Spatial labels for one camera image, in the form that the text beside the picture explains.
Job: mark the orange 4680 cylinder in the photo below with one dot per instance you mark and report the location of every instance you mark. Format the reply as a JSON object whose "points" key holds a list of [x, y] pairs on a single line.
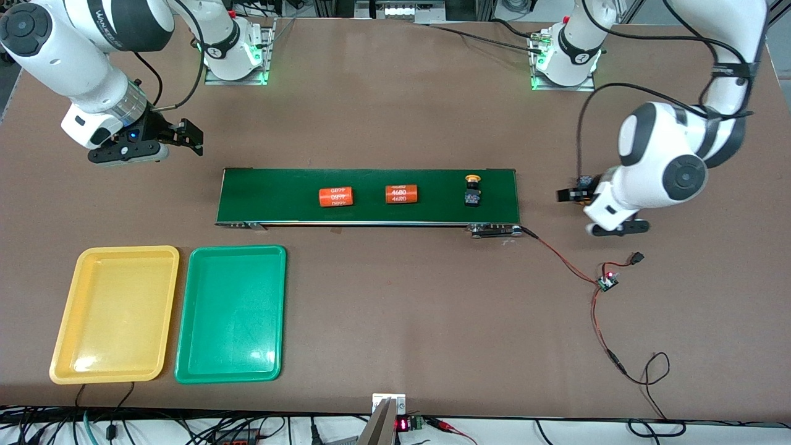
{"points": [[401, 194], [335, 197]]}

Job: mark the red digit display module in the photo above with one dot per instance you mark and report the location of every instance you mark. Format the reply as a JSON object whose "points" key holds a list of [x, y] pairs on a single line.
{"points": [[408, 424]]}

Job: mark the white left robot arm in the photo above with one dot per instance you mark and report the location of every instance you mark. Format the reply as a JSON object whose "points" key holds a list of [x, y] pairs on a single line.
{"points": [[667, 161]]}

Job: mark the red clip leads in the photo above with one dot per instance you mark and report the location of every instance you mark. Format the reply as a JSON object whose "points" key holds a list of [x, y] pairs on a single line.
{"points": [[448, 426]]}

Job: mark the yellow plastic tray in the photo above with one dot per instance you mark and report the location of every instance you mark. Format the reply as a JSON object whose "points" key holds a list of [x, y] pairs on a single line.
{"points": [[111, 321]]}

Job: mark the red-black lead with black plug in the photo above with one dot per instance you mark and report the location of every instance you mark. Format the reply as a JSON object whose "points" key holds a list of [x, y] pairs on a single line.
{"points": [[637, 257]]}

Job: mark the red-black conveyor motor lead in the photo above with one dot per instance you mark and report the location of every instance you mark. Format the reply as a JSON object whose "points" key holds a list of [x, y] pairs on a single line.
{"points": [[530, 233]]}

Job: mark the green conveyor belt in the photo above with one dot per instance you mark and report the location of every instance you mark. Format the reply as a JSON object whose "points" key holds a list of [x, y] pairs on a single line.
{"points": [[278, 198]]}

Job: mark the black speed controller board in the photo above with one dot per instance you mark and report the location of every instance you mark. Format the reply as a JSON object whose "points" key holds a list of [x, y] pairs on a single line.
{"points": [[607, 282]]}

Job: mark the yellow mushroom push button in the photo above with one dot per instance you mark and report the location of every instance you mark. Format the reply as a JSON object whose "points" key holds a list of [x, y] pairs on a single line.
{"points": [[585, 182], [473, 198]]}

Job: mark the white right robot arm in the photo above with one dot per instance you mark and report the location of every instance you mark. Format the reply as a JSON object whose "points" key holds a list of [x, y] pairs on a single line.
{"points": [[62, 55]]}

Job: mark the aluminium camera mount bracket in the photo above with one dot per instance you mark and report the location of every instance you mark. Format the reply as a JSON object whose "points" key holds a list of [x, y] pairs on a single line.
{"points": [[380, 426]]}

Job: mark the green plastic tray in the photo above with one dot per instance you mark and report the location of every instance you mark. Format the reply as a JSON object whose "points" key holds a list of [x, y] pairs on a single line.
{"points": [[228, 315]]}

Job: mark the red-black power supply lead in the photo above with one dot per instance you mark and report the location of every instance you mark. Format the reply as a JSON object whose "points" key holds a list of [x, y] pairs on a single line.
{"points": [[616, 361]]}

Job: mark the aluminium frame with device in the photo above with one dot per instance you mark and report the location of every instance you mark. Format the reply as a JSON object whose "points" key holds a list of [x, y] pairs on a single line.
{"points": [[401, 9]]}

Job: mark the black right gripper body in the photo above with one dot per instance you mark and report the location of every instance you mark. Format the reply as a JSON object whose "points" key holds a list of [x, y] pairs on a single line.
{"points": [[157, 128]]}

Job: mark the orange power strip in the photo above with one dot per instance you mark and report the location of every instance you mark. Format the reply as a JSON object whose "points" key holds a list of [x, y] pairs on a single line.
{"points": [[238, 440]]}

